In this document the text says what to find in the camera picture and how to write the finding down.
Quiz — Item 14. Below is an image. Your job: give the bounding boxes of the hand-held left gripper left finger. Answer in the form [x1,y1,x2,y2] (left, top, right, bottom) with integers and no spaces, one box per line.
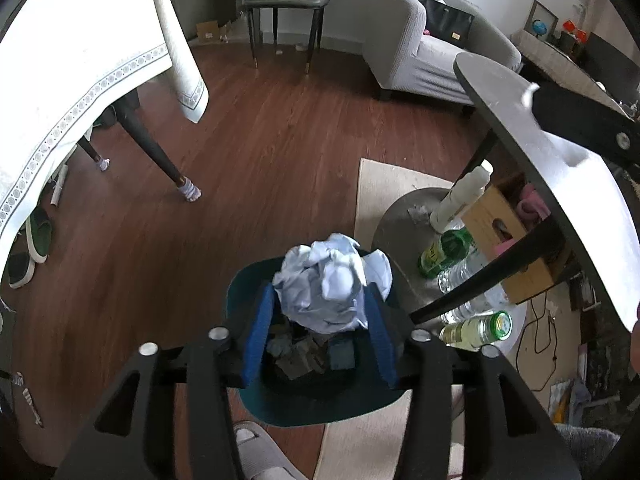
[52,285,276,480]

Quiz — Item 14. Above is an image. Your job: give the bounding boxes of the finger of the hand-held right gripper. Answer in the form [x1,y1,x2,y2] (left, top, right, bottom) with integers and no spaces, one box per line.
[532,81,640,166]

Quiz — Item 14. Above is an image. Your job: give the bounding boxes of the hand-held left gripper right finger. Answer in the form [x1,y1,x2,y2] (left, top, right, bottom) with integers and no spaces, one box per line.
[362,282,583,480]

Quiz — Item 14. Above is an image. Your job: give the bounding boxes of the pale blue paper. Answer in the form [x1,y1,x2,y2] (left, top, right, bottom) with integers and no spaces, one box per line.
[272,232,393,336]

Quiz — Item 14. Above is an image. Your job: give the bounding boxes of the teal trash bin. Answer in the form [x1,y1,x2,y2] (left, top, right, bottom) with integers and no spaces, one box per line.
[225,250,416,428]

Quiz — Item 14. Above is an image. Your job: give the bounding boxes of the dark green small box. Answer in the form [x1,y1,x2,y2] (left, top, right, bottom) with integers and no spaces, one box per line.
[327,342,357,372]

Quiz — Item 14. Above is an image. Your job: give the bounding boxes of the crumpled grey paper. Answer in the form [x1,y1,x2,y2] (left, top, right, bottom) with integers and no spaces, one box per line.
[267,332,331,381]

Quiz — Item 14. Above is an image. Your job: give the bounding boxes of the round dark grey table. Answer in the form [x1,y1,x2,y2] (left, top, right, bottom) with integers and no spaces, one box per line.
[371,52,640,356]

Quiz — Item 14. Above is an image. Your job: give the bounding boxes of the black television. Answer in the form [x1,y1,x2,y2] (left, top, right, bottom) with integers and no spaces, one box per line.
[582,32,640,106]

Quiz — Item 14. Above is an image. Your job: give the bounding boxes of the long table with beige cloth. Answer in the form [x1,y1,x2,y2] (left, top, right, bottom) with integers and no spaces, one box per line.
[510,29,636,111]

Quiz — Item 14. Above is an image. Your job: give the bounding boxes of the red ornament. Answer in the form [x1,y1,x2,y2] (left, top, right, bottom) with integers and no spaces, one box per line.
[561,20,587,45]

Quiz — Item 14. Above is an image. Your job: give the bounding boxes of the green capped yellow bottle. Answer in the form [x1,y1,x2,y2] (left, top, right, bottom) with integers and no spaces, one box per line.
[439,311,513,352]

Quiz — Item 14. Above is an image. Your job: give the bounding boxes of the pink toy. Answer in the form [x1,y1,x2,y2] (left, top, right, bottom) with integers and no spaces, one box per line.
[516,184,551,221]

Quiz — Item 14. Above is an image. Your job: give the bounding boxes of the green glass bottle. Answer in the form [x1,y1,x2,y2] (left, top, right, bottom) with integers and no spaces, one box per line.
[418,227,475,279]

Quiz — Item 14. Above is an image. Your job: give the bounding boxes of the clear water bottle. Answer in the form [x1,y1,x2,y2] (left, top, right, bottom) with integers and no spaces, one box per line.
[437,245,511,323]

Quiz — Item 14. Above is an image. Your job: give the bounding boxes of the framed picture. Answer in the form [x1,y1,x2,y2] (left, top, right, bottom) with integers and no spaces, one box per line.
[525,0,560,41]

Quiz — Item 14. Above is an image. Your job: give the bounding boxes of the person's grey slipper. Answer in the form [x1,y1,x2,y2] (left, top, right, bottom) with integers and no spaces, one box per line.
[232,420,311,480]

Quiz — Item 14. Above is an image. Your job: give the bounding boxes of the brown storage box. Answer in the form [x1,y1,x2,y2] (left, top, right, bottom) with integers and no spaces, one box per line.
[460,185,571,306]

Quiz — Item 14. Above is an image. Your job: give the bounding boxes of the white plastic bottle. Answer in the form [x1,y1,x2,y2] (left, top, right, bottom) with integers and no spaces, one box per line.
[430,159,495,233]

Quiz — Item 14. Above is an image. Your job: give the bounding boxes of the beige rug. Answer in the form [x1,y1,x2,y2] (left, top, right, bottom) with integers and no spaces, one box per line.
[312,157,466,480]

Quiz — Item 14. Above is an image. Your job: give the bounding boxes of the black handbag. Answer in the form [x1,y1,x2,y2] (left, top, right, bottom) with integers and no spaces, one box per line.
[416,0,475,43]

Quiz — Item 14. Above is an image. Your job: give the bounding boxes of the grey armchair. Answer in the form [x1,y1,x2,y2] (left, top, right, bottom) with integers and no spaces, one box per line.
[362,0,523,107]

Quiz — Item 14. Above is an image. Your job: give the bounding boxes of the dark table leg with sock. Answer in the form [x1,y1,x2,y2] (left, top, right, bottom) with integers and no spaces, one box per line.
[114,87,203,204]
[76,136,112,172]

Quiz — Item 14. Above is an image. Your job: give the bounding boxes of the grey fluffy cloth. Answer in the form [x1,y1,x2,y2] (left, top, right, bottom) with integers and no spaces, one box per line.
[552,422,621,480]

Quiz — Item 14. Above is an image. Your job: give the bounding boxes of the green slipper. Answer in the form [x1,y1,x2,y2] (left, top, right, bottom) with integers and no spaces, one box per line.
[6,247,37,290]
[25,207,55,264]

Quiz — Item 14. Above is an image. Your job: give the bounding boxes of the grey dining chair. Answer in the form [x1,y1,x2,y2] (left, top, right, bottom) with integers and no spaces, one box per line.
[242,0,333,77]

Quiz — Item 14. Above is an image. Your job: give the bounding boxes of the white patterned tablecloth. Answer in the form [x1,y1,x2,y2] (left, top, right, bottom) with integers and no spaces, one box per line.
[0,0,211,261]

